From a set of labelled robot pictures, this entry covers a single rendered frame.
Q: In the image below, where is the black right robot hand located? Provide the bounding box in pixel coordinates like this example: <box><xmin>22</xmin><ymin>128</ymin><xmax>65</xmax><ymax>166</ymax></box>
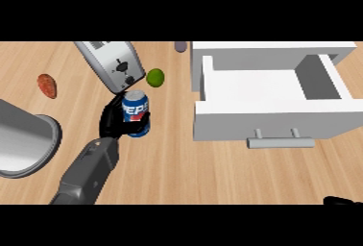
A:
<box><xmin>322</xmin><ymin>195</ymin><xmax>363</xmax><ymax>206</ymax></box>

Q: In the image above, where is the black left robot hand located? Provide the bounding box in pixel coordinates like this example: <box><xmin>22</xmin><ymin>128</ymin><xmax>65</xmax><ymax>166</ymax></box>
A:
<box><xmin>97</xmin><ymin>94</ymin><xmax>152</xmax><ymax>140</ymax></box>

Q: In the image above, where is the blue soda can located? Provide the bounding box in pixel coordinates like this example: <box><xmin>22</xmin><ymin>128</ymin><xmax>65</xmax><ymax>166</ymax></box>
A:
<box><xmin>121</xmin><ymin>89</ymin><xmax>152</xmax><ymax>138</ymax></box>

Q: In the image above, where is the white open drawer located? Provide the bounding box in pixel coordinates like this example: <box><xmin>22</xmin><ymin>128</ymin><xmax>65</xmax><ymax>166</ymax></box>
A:
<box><xmin>192</xmin><ymin>54</ymin><xmax>363</xmax><ymax>142</ymax></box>

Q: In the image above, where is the green lime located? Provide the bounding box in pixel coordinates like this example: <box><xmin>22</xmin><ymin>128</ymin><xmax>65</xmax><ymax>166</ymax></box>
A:
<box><xmin>145</xmin><ymin>67</ymin><xmax>165</xmax><ymax>87</ymax></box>

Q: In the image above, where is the reddish brown oval food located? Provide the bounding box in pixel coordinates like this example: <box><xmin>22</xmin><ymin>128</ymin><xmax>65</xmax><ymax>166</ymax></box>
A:
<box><xmin>37</xmin><ymin>73</ymin><xmax>58</xmax><ymax>100</ymax></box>

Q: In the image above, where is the silver toaster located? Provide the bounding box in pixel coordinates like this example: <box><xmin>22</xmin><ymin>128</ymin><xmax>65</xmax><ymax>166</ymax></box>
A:
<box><xmin>72</xmin><ymin>41</ymin><xmax>148</xmax><ymax>95</ymax></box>

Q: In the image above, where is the large grey metal pot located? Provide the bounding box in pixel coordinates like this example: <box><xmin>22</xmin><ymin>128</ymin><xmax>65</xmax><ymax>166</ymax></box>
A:
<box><xmin>0</xmin><ymin>98</ymin><xmax>64</xmax><ymax>180</ymax></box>

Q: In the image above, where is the small grey purple object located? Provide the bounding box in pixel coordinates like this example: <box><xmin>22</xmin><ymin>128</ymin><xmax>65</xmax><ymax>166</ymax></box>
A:
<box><xmin>173</xmin><ymin>41</ymin><xmax>189</xmax><ymax>54</ymax></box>

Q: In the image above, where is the grey drawer handle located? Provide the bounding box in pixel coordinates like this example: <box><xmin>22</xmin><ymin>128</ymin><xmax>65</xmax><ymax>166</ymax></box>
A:
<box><xmin>245</xmin><ymin>128</ymin><xmax>316</xmax><ymax>150</ymax></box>

